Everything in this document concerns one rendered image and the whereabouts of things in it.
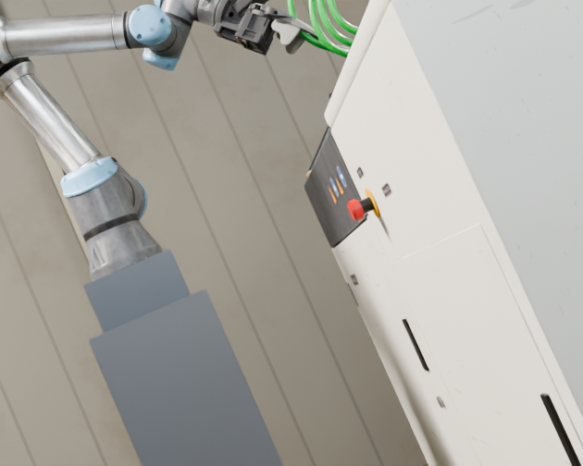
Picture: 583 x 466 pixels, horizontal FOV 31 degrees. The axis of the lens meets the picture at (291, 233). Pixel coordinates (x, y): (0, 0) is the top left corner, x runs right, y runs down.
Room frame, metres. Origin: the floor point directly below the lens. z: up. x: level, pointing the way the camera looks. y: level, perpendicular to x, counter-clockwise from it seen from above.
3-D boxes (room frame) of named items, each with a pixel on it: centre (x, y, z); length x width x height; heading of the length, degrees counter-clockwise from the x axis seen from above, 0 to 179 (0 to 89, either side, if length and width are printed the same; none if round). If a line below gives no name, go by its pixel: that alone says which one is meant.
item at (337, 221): (2.12, -0.12, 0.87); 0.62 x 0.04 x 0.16; 5
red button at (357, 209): (1.67, -0.12, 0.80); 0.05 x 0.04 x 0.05; 5
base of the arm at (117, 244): (2.09, 0.33, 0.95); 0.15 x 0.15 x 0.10
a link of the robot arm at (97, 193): (2.09, 0.33, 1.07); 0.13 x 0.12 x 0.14; 175
